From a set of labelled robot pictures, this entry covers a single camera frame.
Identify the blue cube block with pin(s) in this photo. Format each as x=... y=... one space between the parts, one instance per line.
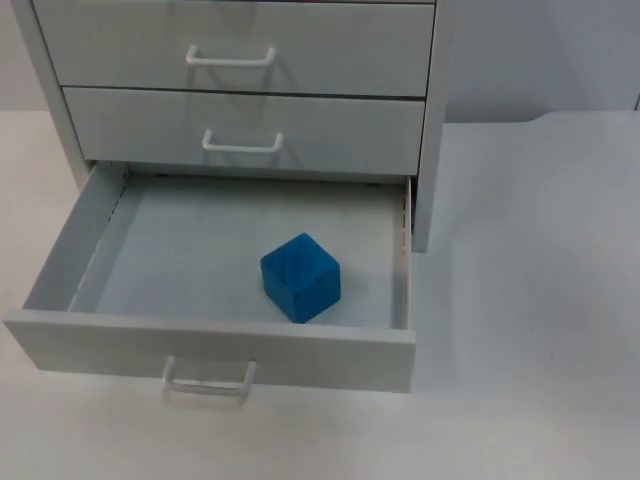
x=300 y=280

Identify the grey drawer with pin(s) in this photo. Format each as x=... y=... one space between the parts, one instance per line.
x=200 y=250

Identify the small grey chest of drawers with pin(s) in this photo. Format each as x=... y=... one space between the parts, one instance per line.
x=240 y=55

